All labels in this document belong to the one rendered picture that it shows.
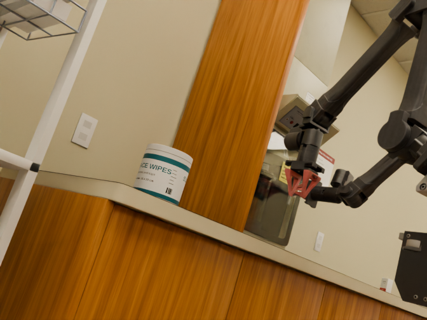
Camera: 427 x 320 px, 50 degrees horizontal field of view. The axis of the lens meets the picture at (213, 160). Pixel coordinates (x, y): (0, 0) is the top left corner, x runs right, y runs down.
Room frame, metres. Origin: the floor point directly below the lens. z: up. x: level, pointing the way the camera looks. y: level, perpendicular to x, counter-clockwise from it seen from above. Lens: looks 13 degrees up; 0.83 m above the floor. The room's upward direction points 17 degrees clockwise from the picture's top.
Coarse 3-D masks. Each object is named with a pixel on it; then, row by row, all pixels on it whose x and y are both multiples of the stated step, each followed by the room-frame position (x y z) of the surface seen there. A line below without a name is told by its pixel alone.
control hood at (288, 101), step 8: (288, 96) 1.58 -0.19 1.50; (296, 96) 1.56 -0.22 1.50; (280, 104) 1.61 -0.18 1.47; (288, 104) 1.58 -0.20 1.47; (296, 104) 1.59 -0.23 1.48; (304, 104) 1.60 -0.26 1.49; (280, 112) 1.61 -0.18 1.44; (288, 128) 1.69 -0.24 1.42; (336, 128) 1.75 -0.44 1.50; (328, 136) 1.78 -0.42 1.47
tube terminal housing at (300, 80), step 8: (296, 64) 1.69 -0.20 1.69; (296, 72) 1.70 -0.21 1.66; (304, 72) 1.73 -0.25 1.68; (288, 80) 1.68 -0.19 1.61; (296, 80) 1.71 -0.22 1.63; (304, 80) 1.74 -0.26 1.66; (312, 80) 1.78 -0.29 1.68; (288, 88) 1.69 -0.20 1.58; (296, 88) 1.72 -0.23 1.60; (304, 88) 1.75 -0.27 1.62; (312, 88) 1.79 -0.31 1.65; (320, 88) 1.82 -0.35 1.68; (304, 96) 1.76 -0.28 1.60; (320, 96) 1.83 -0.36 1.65; (280, 128) 1.70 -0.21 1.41; (248, 232) 1.69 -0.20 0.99; (264, 240) 1.76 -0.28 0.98
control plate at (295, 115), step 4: (296, 108) 1.60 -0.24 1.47; (288, 112) 1.61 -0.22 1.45; (292, 112) 1.62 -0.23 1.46; (296, 112) 1.62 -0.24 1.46; (300, 112) 1.63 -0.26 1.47; (284, 116) 1.63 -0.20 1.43; (288, 116) 1.63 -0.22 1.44; (292, 116) 1.64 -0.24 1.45; (296, 116) 1.64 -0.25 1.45; (300, 116) 1.64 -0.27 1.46; (280, 120) 1.64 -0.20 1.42; (284, 120) 1.64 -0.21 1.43; (288, 120) 1.65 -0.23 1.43; (292, 120) 1.65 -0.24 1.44; (296, 120) 1.66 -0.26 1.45; (300, 120) 1.66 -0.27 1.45; (284, 124) 1.66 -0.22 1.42; (288, 124) 1.67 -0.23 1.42; (292, 124) 1.67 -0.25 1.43
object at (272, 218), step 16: (272, 144) 1.67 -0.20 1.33; (272, 160) 1.69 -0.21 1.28; (272, 176) 1.70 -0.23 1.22; (256, 192) 1.66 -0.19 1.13; (272, 192) 1.72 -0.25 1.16; (256, 208) 1.68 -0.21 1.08; (272, 208) 1.74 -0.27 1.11; (288, 208) 1.80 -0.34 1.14; (256, 224) 1.69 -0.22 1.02; (272, 224) 1.75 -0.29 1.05; (288, 224) 1.82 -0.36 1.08; (272, 240) 1.77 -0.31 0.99; (288, 240) 1.84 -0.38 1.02
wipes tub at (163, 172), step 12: (156, 144) 1.17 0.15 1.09; (144, 156) 1.20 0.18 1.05; (156, 156) 1.16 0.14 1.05; (168, 156) 1.16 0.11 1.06; (180, 156) 1.17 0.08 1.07; (144, 168) 1.18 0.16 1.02; (156, 168) 1.16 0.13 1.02; (168, 168) 1.16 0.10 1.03; (180, 168) 1.17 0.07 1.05; (144, 180) 1.17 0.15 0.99; (156, 180) 1.16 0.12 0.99; (168, 180) 1.16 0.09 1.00; (180, 180) 1.18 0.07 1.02; (156, 192) 1.16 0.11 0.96; (168, 192) 1.17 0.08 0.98; (180, 192) 1.20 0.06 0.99
